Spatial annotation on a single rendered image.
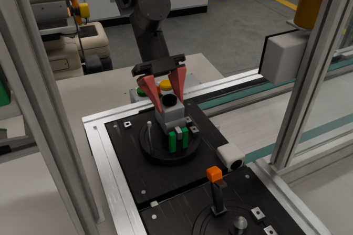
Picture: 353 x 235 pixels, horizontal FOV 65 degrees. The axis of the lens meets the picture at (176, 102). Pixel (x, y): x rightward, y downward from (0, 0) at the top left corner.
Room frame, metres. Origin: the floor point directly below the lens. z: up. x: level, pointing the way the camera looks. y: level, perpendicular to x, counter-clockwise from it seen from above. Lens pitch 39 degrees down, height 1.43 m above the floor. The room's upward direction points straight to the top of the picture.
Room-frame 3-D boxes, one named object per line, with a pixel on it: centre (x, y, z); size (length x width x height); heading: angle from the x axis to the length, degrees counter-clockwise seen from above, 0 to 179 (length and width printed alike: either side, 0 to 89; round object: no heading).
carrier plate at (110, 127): (0.44, 0.01, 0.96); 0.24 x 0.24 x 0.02; 25
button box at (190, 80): (0.67, 0.03, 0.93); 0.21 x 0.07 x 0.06; 115
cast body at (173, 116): (0.43, 0.01, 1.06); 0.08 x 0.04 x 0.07; 25
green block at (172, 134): (0.39, 0.01, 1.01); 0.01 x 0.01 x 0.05; 25
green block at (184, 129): (0.41, -0.02, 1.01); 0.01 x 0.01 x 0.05; 25
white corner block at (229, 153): (0.39, -0.12, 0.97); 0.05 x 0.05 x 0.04; 25
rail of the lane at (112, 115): (0.70, -0.17, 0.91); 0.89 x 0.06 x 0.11; 115
